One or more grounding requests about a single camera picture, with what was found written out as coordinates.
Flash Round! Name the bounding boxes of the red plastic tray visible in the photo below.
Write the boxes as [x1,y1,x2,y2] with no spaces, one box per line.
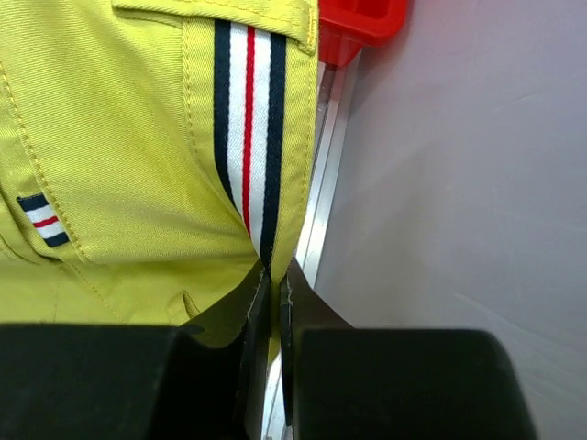
[318,0,410,67]

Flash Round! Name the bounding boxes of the aluminium rail frame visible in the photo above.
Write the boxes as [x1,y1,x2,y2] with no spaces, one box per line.
[260,56,360,439]

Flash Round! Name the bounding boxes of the yellow-green trousers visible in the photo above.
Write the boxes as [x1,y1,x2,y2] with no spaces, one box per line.
[0,0,320,368]

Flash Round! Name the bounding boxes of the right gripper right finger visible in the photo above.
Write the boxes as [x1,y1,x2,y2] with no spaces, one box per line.
[280,262,537,439]

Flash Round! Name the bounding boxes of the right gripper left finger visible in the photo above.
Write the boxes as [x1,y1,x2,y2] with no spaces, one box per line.
[1,269,271,439]

